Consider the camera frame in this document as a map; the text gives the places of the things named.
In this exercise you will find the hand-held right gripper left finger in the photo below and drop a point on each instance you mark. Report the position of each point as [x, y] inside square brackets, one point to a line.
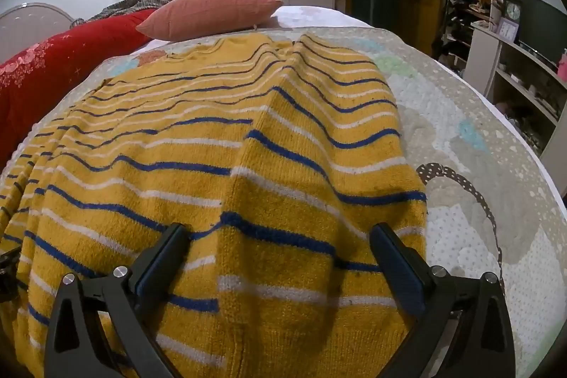
[156, 267]

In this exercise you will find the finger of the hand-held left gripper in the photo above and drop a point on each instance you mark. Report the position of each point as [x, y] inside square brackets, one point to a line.
[8, 267]

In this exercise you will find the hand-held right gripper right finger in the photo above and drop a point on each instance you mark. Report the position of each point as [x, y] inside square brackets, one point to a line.
[401, 267]

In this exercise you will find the yellow striped knit sweater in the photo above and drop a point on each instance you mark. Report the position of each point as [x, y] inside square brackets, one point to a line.
[248, 147]

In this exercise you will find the patterned quilted bed mat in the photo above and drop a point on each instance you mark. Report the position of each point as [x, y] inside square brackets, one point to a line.
[469, 183]

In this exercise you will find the red floral blanket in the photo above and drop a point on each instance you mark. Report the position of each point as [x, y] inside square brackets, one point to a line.
[53, 72]

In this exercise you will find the white open shelf unit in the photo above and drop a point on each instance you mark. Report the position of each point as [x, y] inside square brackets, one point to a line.
[522, 85]

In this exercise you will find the clear curved headboard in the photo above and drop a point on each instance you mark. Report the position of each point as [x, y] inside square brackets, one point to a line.
[26, 28]

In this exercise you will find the pink toy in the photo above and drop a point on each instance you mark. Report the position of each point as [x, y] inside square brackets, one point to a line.
[562, 66]

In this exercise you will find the pink pillow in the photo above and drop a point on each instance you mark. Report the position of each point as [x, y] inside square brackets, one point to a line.
[212, 12]

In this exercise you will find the small purple desk clock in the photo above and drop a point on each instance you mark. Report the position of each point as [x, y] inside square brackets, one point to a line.
[507, 29]

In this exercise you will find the plaid cloth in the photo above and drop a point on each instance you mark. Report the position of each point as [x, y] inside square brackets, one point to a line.
[128, 4]

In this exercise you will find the cluttered shoe rack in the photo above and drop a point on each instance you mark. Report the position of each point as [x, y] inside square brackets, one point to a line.
[465, 6]

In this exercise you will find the black television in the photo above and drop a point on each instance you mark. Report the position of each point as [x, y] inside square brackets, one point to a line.
[542, 28]

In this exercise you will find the dark mantel clock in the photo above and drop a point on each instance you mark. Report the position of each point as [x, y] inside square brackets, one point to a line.
[511, 8]

